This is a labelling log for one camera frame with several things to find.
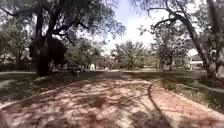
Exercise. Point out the wood of trees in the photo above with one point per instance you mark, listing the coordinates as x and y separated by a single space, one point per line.
130 55

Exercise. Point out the red brick path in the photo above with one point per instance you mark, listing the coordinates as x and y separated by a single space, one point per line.
110 100

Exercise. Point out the bench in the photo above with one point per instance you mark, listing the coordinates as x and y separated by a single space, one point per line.
68 70

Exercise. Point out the large dark tree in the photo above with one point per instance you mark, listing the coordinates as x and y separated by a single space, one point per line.
42 50

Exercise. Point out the grass ground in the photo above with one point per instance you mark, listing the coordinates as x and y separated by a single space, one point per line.
186 85
23 87

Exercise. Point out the pale building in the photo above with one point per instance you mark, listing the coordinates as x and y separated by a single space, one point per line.
196 63

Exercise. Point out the large leaning tree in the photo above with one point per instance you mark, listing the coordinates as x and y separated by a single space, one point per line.
206 53

